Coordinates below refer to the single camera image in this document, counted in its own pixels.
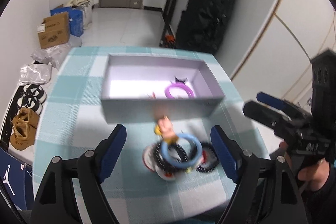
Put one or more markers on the blue cardboard box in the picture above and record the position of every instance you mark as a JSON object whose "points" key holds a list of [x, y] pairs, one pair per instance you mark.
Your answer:
{"points": [[75, 19]]}

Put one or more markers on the black bow hair clip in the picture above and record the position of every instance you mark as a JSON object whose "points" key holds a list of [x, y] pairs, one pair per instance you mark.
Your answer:
{"points": [[183, 81]]}

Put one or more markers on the silver plastic mailer bag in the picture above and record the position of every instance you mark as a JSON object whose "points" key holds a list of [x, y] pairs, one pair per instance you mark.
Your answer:
{"points": [[35, 74]]}

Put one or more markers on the person's right hand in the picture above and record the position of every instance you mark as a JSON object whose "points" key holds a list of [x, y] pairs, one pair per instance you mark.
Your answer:
{"points": [[315, 176]]}

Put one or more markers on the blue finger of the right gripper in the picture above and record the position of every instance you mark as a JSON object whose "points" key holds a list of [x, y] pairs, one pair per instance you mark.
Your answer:
{"points": [[277, 103], [265, 116]]}

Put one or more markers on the tan suede boots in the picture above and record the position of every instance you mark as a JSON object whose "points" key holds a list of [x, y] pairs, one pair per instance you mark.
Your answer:
{"points": [[24, 129]]}

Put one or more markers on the brown cardboard box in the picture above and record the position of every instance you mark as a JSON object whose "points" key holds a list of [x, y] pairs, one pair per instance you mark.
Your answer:
{"points": [[54, 30]]}

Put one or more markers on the pink yellow toy figure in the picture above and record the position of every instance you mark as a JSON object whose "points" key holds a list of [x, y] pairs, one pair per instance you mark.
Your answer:
{"points": [[164, 129]]}

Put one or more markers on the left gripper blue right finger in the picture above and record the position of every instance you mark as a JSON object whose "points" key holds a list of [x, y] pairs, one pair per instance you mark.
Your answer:
{"points": [[227, 153]]}

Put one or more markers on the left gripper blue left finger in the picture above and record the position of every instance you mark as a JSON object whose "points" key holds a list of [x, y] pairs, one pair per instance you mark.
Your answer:
{"points": [[109, 151]]}

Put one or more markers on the blue jordan shoe box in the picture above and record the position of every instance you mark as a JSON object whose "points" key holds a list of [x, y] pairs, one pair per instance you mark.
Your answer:
{"points": [[18, 180]]}

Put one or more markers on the cream tote bag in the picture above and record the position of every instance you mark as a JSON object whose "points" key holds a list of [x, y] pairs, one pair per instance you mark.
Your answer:
{"points": [[76, 3]]}

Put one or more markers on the grey open cardboard box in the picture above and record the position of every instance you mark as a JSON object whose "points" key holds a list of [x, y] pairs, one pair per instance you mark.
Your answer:
{"points": [[140, 88]]}

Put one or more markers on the black hanging backpack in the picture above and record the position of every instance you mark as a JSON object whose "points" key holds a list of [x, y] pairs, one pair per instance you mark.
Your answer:
{"points": [[203, 25]]}

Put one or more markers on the grey plastic mailer bag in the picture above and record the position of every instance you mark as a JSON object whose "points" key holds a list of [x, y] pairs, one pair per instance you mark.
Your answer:
{"points": [[57, 54]]}

